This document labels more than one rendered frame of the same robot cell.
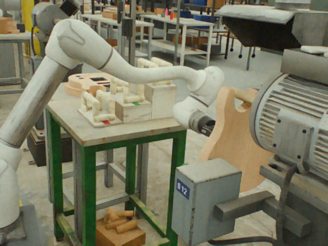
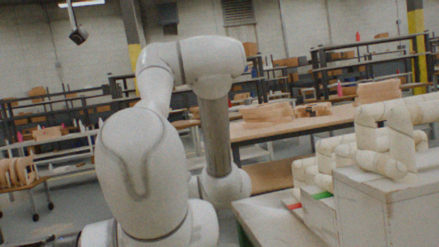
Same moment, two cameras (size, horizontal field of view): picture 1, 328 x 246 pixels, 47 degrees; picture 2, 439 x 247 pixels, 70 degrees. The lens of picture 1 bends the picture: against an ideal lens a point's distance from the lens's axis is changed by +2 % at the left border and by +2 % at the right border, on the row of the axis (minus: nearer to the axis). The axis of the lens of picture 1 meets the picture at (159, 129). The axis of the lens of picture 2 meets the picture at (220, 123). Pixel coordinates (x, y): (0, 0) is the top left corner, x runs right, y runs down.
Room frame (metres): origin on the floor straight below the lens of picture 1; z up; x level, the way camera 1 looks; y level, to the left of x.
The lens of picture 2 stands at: (1.85, -0.54, 1.27)
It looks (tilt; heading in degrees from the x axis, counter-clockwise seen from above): 6 degrees down; 111
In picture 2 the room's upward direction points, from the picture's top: 9 degrees counter-clockwise
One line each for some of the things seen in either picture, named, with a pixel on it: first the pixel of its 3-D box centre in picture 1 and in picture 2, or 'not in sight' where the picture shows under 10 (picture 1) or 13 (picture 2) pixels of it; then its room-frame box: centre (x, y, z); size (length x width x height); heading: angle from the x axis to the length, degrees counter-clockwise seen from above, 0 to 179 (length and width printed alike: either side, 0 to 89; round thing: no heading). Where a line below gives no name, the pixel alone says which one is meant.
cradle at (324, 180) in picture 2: (134, 98); (331, 184); (1.81, 0.13, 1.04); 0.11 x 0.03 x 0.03; 122
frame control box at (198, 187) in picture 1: (226, 219); not in sight; (0.87, -0.20, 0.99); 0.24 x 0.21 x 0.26; 32
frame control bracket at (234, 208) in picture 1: (245, 205); not in sight; (0.90, -0.25, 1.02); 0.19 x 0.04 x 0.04; 122
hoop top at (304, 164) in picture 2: (89, 98); (325, 160); (1.79, 0.35, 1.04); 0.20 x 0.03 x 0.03; 30
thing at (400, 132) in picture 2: not in sight; (402, 149); (1.92, -0.03, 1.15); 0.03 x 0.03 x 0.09
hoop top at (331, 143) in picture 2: (119, 80); (357, 139); (1.87, 0.22, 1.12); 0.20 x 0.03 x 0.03; 30
